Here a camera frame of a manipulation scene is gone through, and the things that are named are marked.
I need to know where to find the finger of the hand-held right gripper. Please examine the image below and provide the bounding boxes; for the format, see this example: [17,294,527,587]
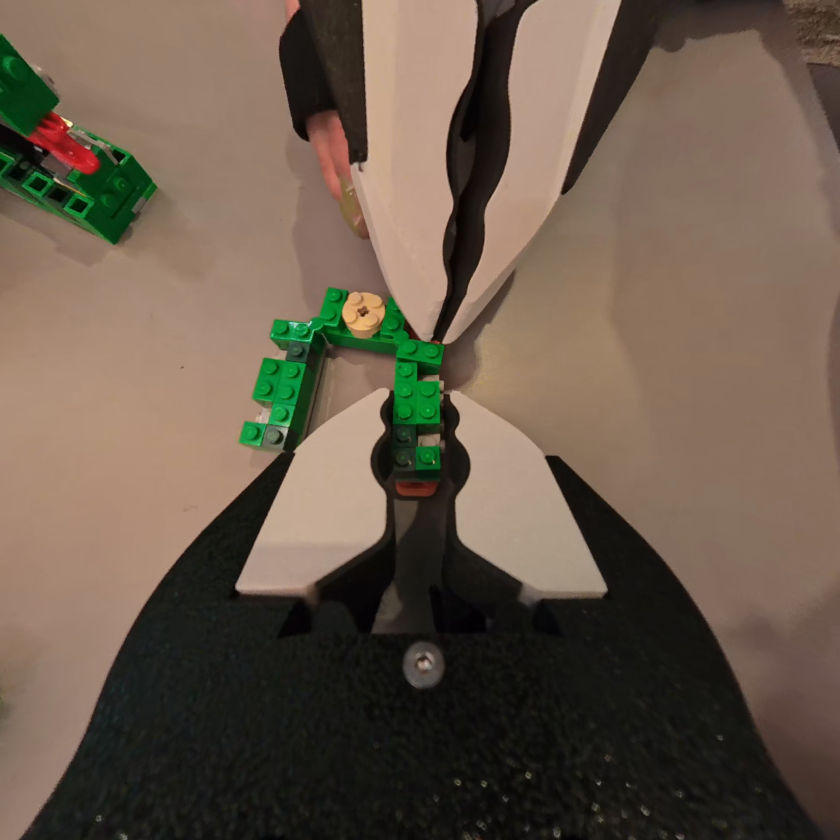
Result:
[438,0,623,345]
[351,0,490,337]

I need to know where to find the green brick arch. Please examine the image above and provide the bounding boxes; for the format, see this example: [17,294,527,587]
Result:
[239,287,448,497]

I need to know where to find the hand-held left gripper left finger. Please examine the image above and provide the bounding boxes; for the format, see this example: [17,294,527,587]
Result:
[235,387,399,603]

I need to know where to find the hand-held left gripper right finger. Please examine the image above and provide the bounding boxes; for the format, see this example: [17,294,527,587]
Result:
[443,390,609,605]

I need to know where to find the person's right hand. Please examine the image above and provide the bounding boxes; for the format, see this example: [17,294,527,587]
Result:
[279,0,372,241]

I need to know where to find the green brick build red clip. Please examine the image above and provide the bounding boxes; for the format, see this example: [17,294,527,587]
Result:
[0,33,158,245]

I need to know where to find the tan round brick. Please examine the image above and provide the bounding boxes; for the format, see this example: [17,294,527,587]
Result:
[341,292,385,340]

